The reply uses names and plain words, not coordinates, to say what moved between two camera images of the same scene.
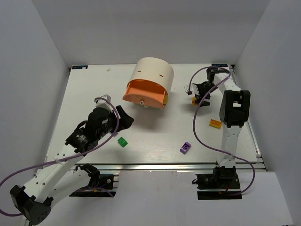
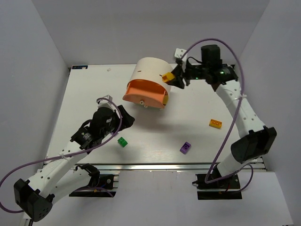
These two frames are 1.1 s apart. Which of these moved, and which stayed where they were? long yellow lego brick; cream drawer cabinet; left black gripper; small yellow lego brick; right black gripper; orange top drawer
Moved: right black gripper; small yellow lego brick
Stayed: cream drawer cabinet; orange top drawer; long yellow lego brick; left black gripper
